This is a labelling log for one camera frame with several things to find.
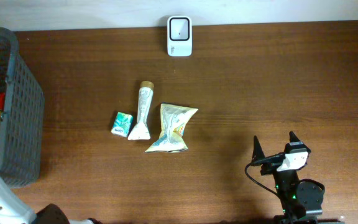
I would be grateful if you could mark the white tube brown cap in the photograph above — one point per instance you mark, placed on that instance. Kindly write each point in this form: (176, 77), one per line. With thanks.
(141, 131)

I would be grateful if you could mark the white barcode scanner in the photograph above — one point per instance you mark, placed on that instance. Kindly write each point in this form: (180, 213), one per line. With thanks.
(179, 36)

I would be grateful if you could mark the yellow white wipes bag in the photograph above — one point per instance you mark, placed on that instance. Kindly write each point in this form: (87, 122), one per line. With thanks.
(173, 119)

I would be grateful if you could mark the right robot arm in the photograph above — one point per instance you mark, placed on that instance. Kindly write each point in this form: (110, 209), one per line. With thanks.
(300, 199)

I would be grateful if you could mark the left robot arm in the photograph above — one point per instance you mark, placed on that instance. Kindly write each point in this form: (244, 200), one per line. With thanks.
(15, 211)

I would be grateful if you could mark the grey mesh basket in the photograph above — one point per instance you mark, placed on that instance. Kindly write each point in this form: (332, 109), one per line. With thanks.
(21, 118)

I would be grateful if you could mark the green tissue pack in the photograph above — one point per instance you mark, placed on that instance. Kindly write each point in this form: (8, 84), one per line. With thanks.
(122, 124)

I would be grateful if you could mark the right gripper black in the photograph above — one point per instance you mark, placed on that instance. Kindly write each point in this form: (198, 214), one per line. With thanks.
(258, 153)

